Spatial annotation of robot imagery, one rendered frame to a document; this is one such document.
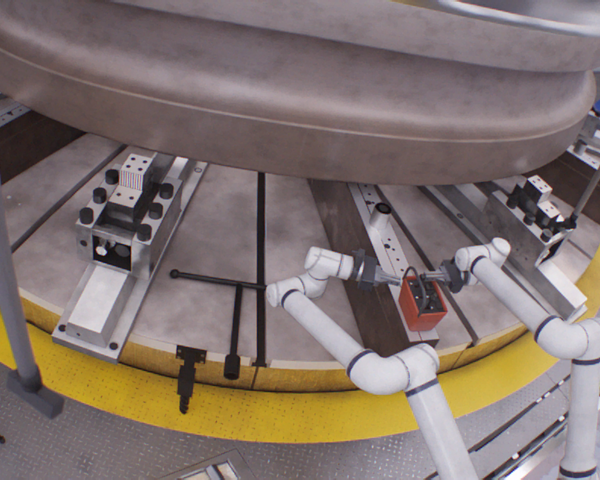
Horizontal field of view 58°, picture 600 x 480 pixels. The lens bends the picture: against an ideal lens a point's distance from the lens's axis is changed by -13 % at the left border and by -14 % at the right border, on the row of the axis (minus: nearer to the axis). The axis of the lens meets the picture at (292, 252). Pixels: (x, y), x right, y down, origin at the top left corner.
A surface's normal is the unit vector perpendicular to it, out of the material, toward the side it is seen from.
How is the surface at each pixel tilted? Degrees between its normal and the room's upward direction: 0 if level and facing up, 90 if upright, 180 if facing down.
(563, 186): 90
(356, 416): 0
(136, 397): 0
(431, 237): 0
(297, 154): 90
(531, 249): 90
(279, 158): 90
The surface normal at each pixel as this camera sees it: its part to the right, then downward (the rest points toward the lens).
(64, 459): 0.20, -0.69
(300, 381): 0.11, 0.71
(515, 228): -0.80, 0.29
